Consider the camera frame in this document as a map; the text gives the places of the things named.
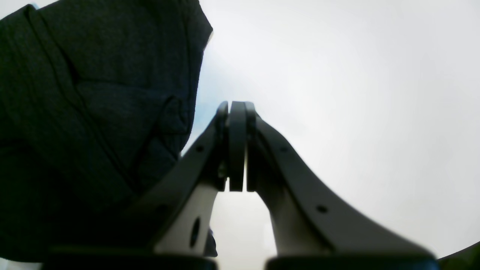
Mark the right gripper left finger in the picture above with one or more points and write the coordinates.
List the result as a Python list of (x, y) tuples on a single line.
[(167, 227)]

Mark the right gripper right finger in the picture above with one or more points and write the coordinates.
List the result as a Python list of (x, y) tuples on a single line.
[(314, 229)]

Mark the black t-shirt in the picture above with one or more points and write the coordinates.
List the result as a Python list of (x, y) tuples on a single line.
[(97, 102)]

